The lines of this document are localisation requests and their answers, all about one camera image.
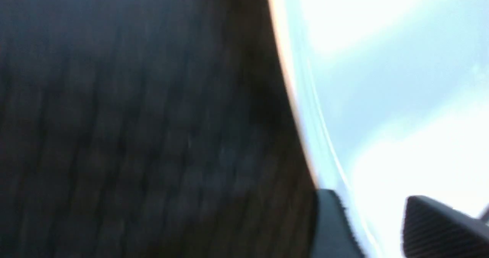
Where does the black serving tray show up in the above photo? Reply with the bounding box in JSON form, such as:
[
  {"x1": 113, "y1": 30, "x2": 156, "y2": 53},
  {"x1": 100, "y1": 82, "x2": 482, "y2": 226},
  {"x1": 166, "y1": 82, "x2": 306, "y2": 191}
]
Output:
[{"x1": 0, "y1": 0, "x2": 316, "y2": 258}]

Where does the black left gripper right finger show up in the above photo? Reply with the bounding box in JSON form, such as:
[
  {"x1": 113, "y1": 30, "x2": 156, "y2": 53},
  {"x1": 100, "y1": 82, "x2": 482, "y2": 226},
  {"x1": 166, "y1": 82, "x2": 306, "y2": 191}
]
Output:
[{"x1": 402, "y1": 196, "x2": 489, "y2": 258}]

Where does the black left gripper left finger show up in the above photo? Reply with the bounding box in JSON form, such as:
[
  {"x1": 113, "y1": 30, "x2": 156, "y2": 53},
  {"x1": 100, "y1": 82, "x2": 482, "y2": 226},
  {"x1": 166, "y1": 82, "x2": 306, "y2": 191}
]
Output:
[{"x1": 310, "y1": 189, "x2": 365, "y2": 258}]

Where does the white square rice plate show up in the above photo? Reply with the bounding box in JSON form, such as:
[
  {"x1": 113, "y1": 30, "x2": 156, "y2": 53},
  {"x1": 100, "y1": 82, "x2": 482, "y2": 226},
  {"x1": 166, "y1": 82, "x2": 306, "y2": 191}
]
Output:
[{"x1": 269, "y1": 0, "x2": 488, "y2": 258}]

